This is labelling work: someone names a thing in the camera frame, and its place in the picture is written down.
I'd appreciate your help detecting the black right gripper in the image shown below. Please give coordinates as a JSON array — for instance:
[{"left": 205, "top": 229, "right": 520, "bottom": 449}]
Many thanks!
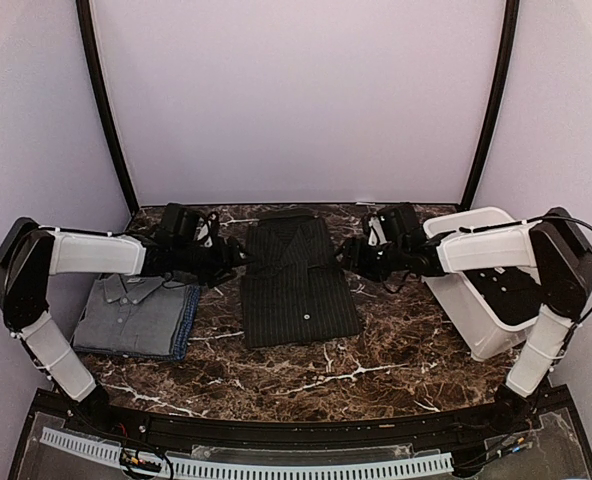
[{"left": 329, "top": 237, "right": 407, "bottom": 283}]

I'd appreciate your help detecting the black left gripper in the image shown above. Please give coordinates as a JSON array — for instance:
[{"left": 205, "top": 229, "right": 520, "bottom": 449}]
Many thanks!
[{"left": 174, "top": 236, "right": 256, "bottom": 288}]

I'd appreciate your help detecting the black pinstriped long sleeve shirt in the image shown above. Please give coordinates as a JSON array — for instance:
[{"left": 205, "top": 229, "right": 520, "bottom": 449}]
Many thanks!
[{"left": 240, "top": 208, "right": 363, "bottom": 349}]

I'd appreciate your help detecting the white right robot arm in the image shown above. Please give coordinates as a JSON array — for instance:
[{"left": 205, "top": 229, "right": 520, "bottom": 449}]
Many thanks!
[{"left": 335, "top": 203, "right": 592, "bottom": 434}]

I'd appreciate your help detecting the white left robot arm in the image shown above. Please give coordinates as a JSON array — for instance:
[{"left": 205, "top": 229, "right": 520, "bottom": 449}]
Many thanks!
[{"left": 0, "top": 213, "right": 251, "bottom": 436}]

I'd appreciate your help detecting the folded grey button shirt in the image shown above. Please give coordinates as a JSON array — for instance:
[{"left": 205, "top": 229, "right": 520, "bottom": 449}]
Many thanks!
[{"left": 73, "top": 274, "right": 193, "bottom": 357}]

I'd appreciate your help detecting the white plastic bin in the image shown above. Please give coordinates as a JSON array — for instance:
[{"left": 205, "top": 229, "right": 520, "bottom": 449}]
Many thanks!
[{"left": 420, "top": 207, "right": 542, "bottom": 364}]

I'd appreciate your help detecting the black shirt in bin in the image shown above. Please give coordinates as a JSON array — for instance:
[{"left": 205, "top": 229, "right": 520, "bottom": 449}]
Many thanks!
[{"left": 465, "top": 267, "right": 542, "bottom": 327}]

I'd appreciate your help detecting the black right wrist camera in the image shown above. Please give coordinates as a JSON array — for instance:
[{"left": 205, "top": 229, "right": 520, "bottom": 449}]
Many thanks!
[{"left": 362, "top": 203, "right": 424, "bottom": 248}]

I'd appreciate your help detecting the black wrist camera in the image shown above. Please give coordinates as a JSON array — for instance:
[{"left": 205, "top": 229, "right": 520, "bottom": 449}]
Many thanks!
[
  {"left": 362, "top": 203, "right": 424, "bottom": 248},
  {"left": 156, "top": 203, "right": 219, "bottom": 248}
]

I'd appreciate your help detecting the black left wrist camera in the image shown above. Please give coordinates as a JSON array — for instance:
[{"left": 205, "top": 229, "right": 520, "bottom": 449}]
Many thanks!
[{"left": 156, "top": 203, "right": 219, "bottom": 248}]

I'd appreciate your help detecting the black front rail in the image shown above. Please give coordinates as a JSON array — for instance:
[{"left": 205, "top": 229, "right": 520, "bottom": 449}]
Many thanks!
[{"left": 23, "top": 387, "right": 571, "bottom": 452}]

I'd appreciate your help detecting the left black frame post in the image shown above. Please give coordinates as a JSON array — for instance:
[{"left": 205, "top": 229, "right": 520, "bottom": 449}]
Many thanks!
[{"left": 75, "top": 0, "right": 140, "bottom": 216}]

